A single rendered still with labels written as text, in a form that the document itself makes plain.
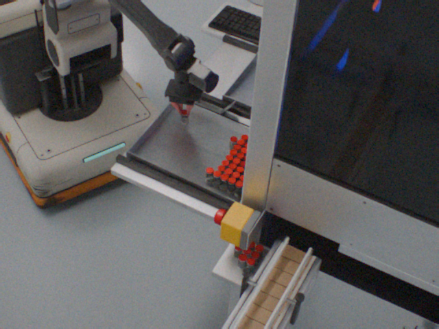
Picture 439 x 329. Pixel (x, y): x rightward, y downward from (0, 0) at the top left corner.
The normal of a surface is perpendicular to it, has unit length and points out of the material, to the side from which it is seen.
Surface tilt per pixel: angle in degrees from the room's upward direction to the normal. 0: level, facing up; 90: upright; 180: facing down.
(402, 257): 90
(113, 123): 0
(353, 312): 90
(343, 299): 90
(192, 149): 0
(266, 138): 90
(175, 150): 0
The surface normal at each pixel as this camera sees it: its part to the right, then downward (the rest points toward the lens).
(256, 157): -0.47, 0.64
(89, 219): 0.05, -0.67
